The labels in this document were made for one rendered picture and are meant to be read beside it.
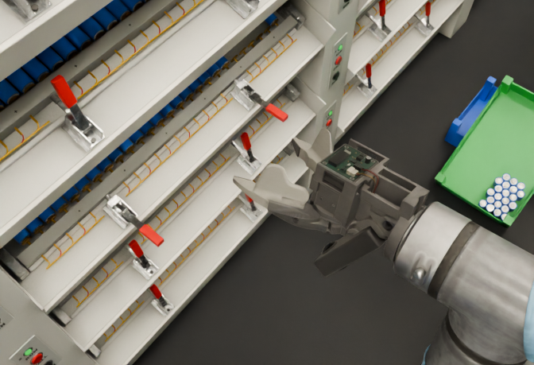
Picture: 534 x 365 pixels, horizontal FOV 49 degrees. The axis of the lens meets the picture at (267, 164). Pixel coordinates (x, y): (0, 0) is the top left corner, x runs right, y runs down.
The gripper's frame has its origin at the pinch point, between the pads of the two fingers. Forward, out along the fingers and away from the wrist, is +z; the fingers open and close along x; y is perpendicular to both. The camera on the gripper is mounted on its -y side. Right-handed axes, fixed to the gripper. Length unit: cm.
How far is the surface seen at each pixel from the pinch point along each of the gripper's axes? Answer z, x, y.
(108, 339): 24, 8, -52
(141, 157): 18.0, 4.6, -7.0
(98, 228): 16.7, 13.5, -14.0
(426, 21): 19, -92, -13
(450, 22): 20, -115, -20
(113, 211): 15.8, 11.7, -11.4
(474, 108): 1, -99, -33
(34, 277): 17.7, 23.2, -17.1
